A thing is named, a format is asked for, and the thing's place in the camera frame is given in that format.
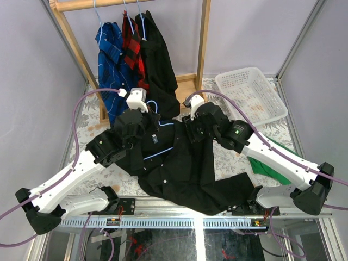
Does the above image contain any light blue wire hanger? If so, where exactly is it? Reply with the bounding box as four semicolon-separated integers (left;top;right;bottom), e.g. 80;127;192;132
143;100;174;160

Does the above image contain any black button shirt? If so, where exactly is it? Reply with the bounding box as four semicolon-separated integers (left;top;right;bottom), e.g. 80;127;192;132
116;120;254;215

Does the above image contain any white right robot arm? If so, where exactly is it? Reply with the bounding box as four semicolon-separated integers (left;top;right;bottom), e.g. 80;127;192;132
182;99;334;215

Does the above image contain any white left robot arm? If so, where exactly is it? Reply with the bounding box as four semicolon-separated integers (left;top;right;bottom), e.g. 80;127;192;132
15;109;160;235

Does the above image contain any blue plaid shirt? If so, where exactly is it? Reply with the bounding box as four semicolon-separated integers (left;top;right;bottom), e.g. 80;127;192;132
95;22;139;126

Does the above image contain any black hanging shirt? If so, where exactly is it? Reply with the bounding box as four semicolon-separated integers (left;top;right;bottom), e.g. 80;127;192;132
135;11;180;120

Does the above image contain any red plaid shirt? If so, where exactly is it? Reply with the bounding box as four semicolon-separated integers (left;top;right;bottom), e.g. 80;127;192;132
122;10;150;93

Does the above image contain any white plastic basket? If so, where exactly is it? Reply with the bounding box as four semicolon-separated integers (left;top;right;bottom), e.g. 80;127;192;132
215;67;288;127

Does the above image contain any green cloth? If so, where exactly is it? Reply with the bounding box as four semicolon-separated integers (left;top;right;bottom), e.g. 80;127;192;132
243;134;305;189

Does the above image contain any wooden clothes rack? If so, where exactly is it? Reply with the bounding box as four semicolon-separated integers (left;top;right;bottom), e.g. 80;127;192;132
48;0;212;124

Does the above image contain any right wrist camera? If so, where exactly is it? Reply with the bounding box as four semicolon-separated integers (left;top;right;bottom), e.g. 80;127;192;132
183;95;205;121

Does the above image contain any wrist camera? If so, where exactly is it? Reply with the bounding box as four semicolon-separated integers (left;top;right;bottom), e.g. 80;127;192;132
183;95;205;121
118;88;148;113

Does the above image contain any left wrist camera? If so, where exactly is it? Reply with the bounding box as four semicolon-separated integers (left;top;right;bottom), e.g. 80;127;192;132
118;88;148;113

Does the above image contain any black shirt wire hanger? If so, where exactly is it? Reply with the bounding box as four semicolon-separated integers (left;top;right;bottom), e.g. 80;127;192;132
136;0;147;41

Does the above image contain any aluminium mounting rail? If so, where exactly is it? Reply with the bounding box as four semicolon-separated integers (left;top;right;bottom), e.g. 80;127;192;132
59;197;334;229

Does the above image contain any red shirt wire hanger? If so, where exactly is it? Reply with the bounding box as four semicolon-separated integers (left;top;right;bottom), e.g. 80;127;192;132
123;0;135;35

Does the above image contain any blue shirt wire hanger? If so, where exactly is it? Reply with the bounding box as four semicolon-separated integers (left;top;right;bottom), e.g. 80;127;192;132
93;0;103;46

